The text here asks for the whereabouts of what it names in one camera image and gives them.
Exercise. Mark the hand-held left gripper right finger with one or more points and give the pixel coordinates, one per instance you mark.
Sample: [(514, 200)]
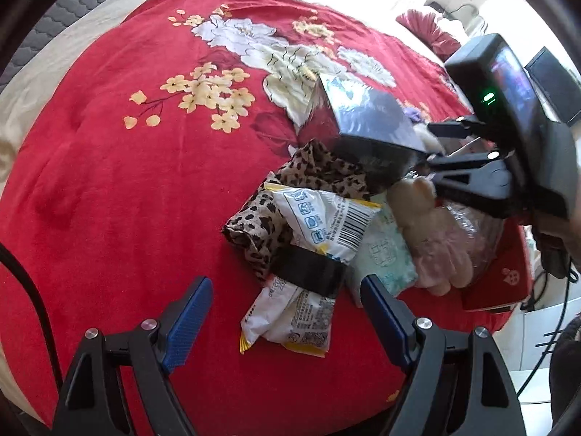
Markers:
[(386, 322)]

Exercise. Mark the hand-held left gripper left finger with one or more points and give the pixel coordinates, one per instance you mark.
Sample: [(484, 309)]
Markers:
[(186, 322)]

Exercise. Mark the person's right hand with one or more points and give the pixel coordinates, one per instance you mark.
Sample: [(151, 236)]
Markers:
[(551, 231)]

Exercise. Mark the dark glossy box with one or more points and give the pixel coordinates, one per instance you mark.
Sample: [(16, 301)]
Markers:
[(372, 118)]

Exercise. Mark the red tissue pack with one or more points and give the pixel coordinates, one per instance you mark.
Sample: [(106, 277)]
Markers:
[(504, 281)]

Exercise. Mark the cream plush bear purple dress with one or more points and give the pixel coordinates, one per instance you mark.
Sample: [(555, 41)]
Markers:
[(424, 135)]

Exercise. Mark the clear plastic bag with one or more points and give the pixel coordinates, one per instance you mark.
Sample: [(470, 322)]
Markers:
[(476, 231)]

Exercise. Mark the person's dark clothing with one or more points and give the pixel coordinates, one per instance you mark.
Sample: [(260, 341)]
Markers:
[(565, 363)]

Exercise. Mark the cream plush bear pink dress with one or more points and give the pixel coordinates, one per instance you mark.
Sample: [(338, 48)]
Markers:
[(417, 209)]

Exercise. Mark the white snack packet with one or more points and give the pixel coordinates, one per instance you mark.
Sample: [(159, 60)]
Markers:
[(317, 218)]

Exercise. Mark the red floral blanket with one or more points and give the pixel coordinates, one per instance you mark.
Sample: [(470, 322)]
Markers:
[(113, 190)]

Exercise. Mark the leopard print cloth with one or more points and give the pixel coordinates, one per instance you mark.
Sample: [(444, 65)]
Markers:
[(317, 168)]

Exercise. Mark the pink quilt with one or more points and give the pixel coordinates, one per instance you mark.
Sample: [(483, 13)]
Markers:
[(431, 32)]

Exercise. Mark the black wall television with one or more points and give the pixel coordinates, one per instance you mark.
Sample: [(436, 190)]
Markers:
[(553, 81)]

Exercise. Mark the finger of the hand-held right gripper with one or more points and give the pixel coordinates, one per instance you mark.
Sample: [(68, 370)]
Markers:
[(472, 181), (454, 128)]

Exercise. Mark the black flat band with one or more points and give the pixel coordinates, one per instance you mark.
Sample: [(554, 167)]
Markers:
[(308, 272)]

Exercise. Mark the grey quilted headboard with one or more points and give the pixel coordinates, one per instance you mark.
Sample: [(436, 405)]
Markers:
[(54, 4)]

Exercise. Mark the green tissue pack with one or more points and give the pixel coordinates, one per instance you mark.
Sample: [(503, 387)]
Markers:
[(386, 250)]

